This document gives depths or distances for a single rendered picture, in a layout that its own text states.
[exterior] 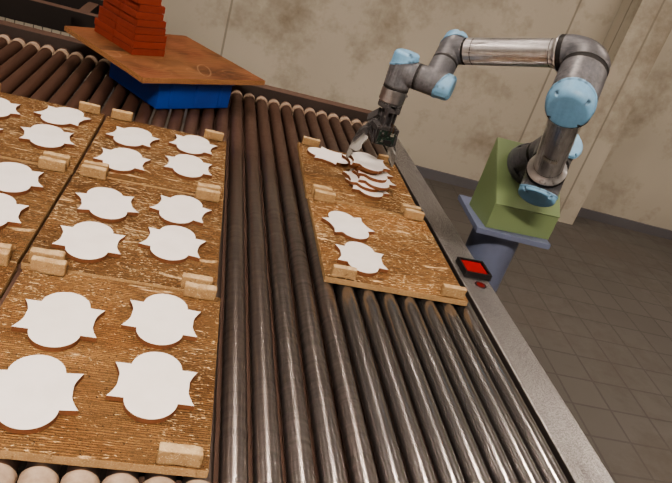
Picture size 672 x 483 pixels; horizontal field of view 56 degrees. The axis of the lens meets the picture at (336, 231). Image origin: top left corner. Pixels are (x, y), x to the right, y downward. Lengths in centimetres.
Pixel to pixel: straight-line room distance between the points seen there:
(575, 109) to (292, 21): 332
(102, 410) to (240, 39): 400
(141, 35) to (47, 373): 146
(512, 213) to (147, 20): 136
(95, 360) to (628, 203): 522
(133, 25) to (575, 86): 139
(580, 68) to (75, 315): 124
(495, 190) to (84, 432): 156
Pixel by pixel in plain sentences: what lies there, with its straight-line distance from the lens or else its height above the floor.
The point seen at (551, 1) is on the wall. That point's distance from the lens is 505.
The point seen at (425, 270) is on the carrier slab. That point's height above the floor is 94.
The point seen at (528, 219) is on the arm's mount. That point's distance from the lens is 220.
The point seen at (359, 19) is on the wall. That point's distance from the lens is 475.
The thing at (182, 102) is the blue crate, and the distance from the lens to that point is 220.
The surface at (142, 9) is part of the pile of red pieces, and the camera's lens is 224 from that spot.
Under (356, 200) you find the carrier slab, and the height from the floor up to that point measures 94.
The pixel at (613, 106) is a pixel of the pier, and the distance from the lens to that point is 516.
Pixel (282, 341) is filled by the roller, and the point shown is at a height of 92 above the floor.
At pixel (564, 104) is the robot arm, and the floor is 138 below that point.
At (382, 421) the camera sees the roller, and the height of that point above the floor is 92.
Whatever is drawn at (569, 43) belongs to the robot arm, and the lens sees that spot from 175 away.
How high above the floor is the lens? 162
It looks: 26 degrees down
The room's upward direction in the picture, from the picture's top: 18 degrees clockwise
